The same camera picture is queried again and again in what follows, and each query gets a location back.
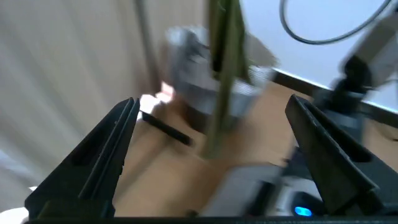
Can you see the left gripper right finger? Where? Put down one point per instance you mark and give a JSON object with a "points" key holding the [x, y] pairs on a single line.
{"points": [[342, 174]]}

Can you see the green long-sleeved shirt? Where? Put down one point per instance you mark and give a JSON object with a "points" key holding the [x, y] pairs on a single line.
{"points": [[227, 62]]}

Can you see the white laundry basket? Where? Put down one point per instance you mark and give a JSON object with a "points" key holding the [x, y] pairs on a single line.
{"points": [[199, 96]]}

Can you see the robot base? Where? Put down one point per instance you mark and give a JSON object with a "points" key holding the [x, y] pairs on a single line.
{"points": [[248, 193]]}

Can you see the beige curtain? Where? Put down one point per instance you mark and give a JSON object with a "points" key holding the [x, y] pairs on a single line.
{"points": [[62, 62]]}

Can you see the black clothes rack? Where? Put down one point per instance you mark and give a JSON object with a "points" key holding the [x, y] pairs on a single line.
{"points": [[168, 129]]}

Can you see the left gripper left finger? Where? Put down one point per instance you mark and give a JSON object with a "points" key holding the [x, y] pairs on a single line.
{"points": [[56, 193]]}

